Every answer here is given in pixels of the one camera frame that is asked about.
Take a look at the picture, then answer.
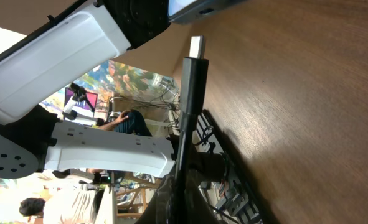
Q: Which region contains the black USB charging cable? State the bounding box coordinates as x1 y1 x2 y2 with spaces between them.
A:
174 35 210 224

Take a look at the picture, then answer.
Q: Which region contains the person in white shirt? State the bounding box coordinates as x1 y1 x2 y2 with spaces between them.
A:
19 189 105 224

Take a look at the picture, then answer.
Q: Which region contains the blue Samsung Galaxy smartphone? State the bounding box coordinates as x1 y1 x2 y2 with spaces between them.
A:
167 0 244 24

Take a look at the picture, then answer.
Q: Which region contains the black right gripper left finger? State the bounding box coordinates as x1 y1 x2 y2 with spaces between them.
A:
136 170 179 224

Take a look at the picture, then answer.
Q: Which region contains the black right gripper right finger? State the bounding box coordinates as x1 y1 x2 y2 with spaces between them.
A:
184 177 219 224

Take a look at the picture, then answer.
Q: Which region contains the seated person in background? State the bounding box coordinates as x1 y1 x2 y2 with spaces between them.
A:
98 110 152 137

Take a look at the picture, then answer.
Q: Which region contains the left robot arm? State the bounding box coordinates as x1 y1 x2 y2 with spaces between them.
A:
0 0 174 179

